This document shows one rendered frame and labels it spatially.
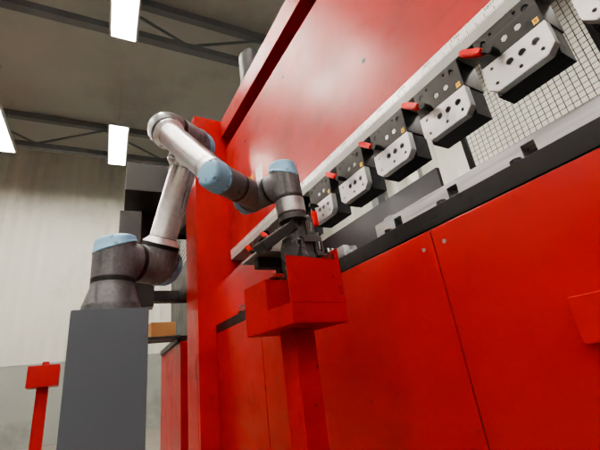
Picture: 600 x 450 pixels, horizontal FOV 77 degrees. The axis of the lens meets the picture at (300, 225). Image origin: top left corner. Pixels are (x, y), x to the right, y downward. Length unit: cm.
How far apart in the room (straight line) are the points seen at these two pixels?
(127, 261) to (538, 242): 99
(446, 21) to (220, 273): 173
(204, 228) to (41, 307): 635
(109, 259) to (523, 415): 102
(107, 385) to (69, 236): 785
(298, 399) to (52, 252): 807
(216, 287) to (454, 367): 164
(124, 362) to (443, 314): 76
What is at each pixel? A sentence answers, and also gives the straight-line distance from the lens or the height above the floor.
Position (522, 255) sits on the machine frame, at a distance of 78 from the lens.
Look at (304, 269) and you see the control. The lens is 85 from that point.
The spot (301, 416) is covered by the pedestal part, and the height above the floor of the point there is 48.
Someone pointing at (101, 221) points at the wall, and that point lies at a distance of 893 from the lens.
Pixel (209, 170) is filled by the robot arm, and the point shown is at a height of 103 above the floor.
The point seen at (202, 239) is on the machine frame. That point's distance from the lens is 234.
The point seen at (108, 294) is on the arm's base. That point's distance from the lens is 112.
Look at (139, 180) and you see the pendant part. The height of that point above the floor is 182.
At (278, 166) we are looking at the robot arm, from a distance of 98.
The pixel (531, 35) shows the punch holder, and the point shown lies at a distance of 102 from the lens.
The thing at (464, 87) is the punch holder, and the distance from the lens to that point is 107.
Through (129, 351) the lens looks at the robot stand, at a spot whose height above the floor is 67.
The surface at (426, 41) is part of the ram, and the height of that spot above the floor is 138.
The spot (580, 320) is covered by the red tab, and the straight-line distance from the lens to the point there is 72.
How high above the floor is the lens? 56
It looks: 22 degrees up
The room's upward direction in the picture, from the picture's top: 8 degrees counter-clockwise
